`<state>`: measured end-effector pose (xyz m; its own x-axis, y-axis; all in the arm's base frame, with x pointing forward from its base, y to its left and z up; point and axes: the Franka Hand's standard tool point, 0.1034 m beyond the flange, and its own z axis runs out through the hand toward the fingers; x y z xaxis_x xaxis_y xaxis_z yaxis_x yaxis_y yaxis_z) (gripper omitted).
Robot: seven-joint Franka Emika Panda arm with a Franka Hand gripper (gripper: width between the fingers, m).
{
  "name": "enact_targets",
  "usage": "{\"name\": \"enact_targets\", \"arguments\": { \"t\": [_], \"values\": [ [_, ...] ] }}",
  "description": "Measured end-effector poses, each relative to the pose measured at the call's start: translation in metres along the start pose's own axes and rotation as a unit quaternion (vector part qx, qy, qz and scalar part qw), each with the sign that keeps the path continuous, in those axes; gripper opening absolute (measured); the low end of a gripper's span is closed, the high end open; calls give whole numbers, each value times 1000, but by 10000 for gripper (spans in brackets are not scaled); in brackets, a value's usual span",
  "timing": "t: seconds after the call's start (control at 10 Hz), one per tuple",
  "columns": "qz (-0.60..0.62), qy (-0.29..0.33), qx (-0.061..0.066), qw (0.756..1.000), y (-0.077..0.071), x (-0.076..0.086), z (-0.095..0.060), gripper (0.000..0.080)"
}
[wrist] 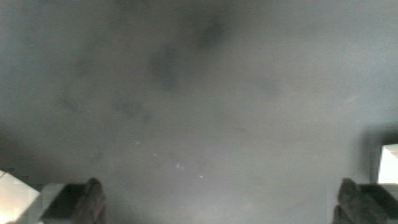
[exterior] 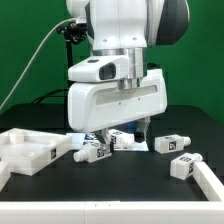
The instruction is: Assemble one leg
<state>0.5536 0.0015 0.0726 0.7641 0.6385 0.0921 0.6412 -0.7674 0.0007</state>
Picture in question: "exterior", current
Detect white tag sheet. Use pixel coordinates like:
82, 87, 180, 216
67, 133, 148, 151

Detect black cables on table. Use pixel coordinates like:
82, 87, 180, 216
31, 88, 70, 104

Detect grey cable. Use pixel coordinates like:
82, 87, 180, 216
0, 18, 77, 113

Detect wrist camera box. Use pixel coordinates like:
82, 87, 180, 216
68, 55, 129, 83

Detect white square tabletop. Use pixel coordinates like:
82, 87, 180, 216
0, 128, 72, 176

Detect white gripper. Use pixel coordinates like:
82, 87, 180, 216
68, 69, 167, 154

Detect black camera stand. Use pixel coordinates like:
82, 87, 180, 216
56, 21, 87, 68

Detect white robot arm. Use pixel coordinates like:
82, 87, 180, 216
66, 0, 190, 154

